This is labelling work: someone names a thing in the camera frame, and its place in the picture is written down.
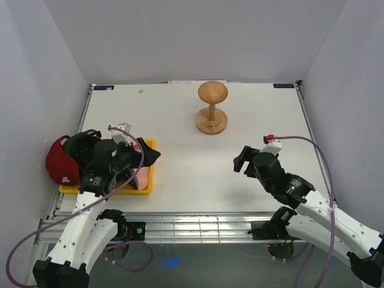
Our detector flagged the wooden hat stand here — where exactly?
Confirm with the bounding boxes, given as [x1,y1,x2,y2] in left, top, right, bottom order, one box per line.
[195,81,228,135]

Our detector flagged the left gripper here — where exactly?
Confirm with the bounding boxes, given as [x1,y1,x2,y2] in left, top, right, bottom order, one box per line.
[110,137,160,175]

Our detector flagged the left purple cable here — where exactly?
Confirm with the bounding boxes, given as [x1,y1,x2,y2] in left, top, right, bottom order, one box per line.
[5,125,154,287]

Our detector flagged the yellow plastic tray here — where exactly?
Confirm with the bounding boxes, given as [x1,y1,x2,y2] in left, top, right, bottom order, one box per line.
[59,139,157,195]

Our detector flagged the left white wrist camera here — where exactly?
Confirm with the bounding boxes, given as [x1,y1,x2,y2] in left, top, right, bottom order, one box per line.
[108,122,131,146]

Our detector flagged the red baseball cap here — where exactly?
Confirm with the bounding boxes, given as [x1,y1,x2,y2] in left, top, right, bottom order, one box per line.
[46,135,80,186]

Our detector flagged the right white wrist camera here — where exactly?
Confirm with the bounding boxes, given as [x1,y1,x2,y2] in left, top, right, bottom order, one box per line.
[261,134,282,157]

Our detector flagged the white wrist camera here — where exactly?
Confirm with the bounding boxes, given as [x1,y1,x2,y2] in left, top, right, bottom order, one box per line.
[108,122,131,146]
[261,134,282,157]

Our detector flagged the dark green baseball cap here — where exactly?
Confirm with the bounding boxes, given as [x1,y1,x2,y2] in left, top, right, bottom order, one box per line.
[63,129,101,158]

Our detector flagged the aluminium frame rail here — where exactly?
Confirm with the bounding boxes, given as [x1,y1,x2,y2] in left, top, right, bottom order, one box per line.
[34,214,301,244]

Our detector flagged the pink baseball cap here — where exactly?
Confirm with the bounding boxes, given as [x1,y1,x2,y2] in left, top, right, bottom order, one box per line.
[125,142,149,190]

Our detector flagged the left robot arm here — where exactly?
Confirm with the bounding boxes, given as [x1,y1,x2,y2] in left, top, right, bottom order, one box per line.
[32,138,161,287]

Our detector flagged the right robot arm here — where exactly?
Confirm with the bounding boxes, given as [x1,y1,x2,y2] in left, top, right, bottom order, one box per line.
[233,145,383,287]

